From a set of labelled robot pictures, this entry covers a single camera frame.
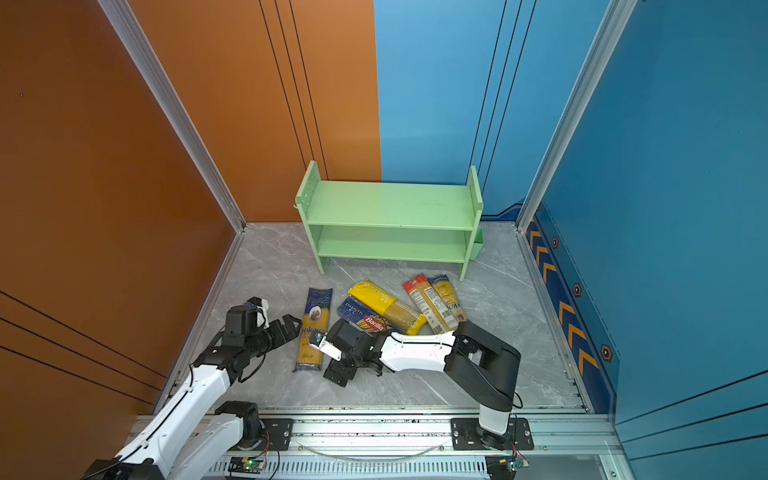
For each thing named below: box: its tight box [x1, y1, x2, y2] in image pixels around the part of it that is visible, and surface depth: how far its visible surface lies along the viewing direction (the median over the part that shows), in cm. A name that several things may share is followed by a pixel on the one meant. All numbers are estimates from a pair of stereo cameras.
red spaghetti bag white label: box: [402, 274, 459, 335], surface depth 95 cm
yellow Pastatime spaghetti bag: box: [348, 280, 427, 336], surface depth 96 cm
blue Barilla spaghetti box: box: [336, 296, 391, 334], surface depth 93 cm
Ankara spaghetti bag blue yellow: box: [293, 287, 333, 372], surface depth 93 cm
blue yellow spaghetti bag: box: [427, 274, 467, 323], surface depth 98 cm
